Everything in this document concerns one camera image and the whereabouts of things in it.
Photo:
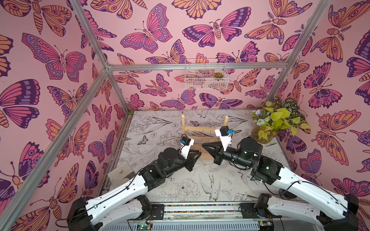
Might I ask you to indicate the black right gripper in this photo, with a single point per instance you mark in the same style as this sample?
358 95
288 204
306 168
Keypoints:
218 154

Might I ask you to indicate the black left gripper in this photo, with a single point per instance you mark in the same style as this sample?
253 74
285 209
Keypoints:
189 161

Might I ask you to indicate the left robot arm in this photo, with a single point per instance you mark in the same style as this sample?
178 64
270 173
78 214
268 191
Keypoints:
129 200

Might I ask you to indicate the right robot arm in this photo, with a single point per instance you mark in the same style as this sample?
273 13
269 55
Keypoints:
299 198

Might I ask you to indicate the wooden jewelry display stand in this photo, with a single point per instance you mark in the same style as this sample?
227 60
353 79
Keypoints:
200 135

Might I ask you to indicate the grey paper card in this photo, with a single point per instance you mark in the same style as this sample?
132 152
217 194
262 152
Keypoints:
120 175

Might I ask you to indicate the small succulent in basket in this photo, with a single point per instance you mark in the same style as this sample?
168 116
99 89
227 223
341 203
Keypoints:
218 75

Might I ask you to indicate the potted green plant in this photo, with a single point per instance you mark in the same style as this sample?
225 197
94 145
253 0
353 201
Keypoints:
278 116

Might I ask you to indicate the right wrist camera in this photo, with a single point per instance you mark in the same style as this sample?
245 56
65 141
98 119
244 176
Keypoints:
225 135

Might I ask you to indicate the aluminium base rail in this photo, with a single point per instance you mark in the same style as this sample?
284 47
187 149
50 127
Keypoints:
217 216

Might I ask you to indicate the white wire basket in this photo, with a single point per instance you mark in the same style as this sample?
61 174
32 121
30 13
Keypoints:
199 75

